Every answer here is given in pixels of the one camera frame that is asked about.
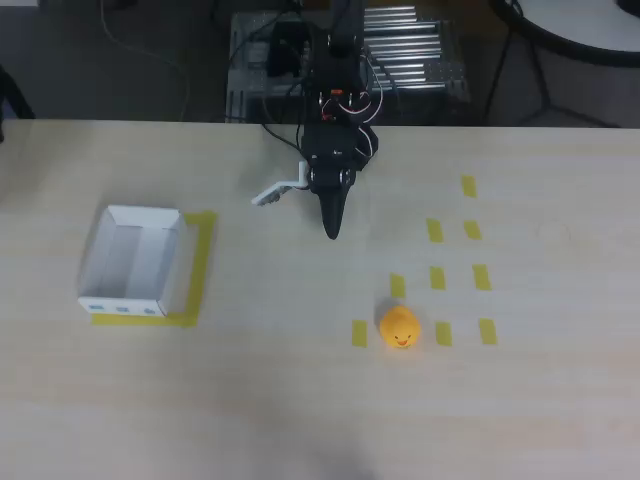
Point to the yellow rubber duck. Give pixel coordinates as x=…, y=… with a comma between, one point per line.
x=399, y=327

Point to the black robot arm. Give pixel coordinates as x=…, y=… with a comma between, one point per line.
x=345, y=65

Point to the yellow tape square outline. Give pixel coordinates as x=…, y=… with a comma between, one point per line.
x=200, y=260

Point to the white cardboard box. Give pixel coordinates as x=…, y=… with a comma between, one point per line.
x=130, y=260

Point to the yellow tape strip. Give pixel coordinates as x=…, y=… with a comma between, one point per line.
x=443, y=333
x=472, y=229
x=435, y=230
x=398, y=286
x=359, y=333
x=487, y=331
x=481, y=277
x=437, y=277
x=469, y=186

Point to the black table stand legs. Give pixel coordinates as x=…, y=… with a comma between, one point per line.
x=542, y=95

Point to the round white table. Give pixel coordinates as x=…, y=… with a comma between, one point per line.
x=575, y=25

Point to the white gripper camera mount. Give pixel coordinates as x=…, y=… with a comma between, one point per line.
x=280, y=190

